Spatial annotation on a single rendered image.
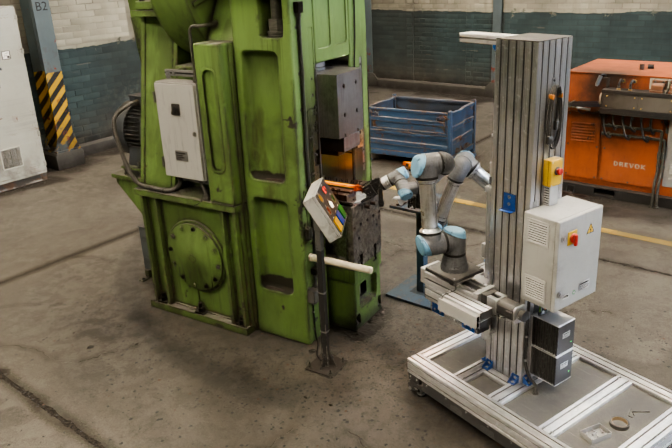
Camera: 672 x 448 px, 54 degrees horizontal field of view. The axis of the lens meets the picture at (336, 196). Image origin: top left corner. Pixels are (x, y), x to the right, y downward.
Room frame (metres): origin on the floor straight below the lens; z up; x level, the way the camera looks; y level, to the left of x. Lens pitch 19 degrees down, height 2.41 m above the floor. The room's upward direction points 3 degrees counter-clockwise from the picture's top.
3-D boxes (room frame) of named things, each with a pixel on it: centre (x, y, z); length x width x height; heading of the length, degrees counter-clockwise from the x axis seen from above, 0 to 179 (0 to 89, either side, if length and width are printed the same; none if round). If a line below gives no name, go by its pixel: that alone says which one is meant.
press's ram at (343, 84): (4.27, 0.03, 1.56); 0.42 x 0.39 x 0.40; 57
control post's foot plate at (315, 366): (3.61, 0.11, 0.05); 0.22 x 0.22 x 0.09; 57
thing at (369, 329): (4.09, -0.16, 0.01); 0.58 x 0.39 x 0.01; 147
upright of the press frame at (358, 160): (4.63, -0.02, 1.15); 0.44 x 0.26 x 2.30; 57
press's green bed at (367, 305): (4.29, 0.03, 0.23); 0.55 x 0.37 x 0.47; 57
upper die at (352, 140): (4.23, 0.06, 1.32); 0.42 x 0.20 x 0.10; 57
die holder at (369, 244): (4.29, 0.03, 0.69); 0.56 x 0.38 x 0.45; 57
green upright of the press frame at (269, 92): (4.07, 0.34, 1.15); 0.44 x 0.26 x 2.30; 57
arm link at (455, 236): (3.24, -0.61, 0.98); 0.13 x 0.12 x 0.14; 106
